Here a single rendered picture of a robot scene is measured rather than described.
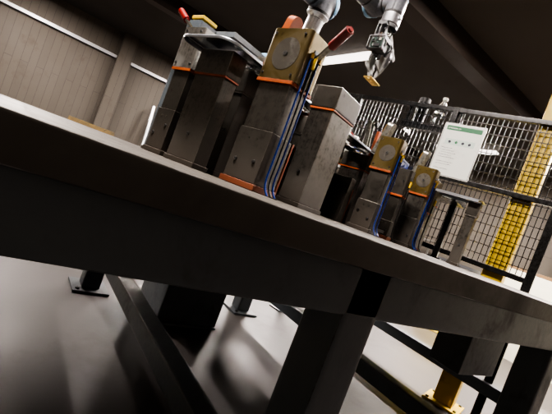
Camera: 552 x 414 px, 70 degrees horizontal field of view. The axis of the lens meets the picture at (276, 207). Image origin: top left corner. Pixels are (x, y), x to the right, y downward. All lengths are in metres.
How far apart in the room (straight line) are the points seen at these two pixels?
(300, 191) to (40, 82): 8.93
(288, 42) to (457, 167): 1.65
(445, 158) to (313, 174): 1.48
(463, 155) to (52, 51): 8.65
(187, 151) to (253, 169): 0.20
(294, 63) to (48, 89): 9.01
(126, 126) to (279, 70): 9.13
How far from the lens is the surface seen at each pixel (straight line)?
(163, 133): 1.12
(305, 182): 1.02
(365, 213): 1.41
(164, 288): 1.83
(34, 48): 9.78
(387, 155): 1.43
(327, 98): 1.07
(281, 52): 0.91
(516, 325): 1.08
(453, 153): 2.43
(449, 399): 2.40
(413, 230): 1.72
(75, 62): 9.81
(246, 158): 0.86
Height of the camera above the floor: 0.71
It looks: 2 degrees down
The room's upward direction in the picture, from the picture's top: 21 degrees clockwise
